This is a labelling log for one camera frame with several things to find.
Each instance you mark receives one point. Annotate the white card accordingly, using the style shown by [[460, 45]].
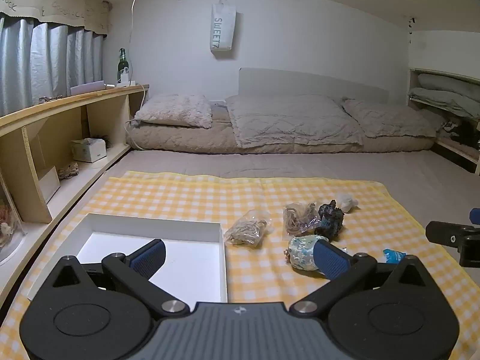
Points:
[[50, 183]]

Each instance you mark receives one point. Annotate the lavender flat box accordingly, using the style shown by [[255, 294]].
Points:
[[88, 88]]

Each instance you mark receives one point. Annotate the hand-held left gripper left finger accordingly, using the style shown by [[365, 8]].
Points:
[[150, 258]]

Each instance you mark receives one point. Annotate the fluffy beige pillow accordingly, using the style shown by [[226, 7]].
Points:
[[176, 110]]

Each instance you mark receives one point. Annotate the grey quilted duvet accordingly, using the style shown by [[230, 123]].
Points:
[[292, 120]]

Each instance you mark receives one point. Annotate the white hanging bag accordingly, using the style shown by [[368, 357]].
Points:
[[222, 26]]

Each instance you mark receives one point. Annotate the beige futon mattress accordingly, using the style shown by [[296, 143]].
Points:
[[180, 138]]

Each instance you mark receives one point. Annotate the folded grey bedding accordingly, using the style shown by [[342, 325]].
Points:
[[446, 92]]

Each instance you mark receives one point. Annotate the floral brocade pouch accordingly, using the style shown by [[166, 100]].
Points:
[[302, 251]]

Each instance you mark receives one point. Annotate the green glass bottle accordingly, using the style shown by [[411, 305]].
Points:
[[123, 65]]

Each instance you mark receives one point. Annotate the tissue box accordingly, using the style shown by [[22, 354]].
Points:
[[88, 150]]

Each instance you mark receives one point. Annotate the grey quilted pillow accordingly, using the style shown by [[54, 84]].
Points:
[[390, 118]]

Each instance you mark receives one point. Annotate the white power adapter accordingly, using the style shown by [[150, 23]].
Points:
[[127, 80]]

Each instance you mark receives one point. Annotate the grey curtain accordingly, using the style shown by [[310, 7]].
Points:
[[45, 63]]

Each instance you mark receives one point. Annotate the printed beige valance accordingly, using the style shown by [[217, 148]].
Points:
[[56, 0]]

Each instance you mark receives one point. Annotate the white side shelf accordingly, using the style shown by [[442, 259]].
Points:
[[468, 157]]

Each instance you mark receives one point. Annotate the clear bag of brown bands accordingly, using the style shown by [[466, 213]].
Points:
[[296, 219]]

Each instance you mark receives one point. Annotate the dark blue knitted toy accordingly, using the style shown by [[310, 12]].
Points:
[[330, 221]]

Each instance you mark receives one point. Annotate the dark clothes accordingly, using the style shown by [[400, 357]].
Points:
[[463, 133]]

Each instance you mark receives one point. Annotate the white soft plush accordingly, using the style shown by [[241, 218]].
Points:
[[345, 201]]

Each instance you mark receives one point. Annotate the eyeglasses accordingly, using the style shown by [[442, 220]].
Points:
[[50, 98]]

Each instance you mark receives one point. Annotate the wooden shelf unit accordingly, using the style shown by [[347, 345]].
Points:
[[33, 157]]

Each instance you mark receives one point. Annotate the small blue packet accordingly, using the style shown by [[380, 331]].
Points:
[[393, 256]]

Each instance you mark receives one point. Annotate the clear container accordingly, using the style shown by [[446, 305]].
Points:
[[9, 225]]

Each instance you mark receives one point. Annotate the white shallow cardboard box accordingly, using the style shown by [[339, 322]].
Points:
[[187, 262]]

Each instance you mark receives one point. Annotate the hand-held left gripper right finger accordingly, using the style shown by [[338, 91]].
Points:
[[330, 260]]

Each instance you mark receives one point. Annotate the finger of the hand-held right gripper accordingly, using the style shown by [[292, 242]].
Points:
[[475, 215], [444, 234]]

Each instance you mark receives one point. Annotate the yellow checked blanket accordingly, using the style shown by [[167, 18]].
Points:
[[187, 202]]

